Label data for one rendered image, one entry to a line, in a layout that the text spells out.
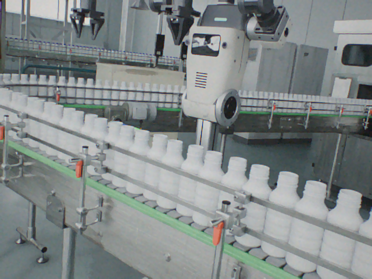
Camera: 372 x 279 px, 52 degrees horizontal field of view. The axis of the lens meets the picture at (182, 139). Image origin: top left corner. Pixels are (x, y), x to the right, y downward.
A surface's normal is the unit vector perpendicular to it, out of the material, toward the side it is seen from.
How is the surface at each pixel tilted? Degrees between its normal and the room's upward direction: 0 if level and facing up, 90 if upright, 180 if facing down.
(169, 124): 90
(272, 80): 90
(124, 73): 90
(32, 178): 90
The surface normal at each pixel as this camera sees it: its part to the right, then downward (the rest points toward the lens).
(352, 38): -0.86, 0.01
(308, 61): 0.50, 0.23
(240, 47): 0.74, 0.22
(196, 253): -0.66, 0.07
